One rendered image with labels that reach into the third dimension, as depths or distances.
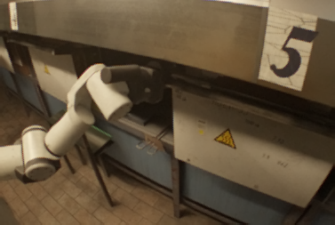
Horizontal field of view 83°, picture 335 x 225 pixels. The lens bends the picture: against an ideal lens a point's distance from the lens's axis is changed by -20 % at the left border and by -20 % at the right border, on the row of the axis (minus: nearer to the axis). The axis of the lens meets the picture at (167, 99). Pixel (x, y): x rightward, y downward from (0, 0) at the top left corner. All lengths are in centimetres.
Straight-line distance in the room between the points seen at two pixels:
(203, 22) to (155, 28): 12
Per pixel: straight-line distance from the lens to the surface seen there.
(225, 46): 46
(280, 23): 43
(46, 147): 60
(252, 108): 59
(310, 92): 45
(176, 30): 51
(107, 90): 48
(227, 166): 93
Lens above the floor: 172
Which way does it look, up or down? 34 degrees down
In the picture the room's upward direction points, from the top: 3 degrees counter-clockwise
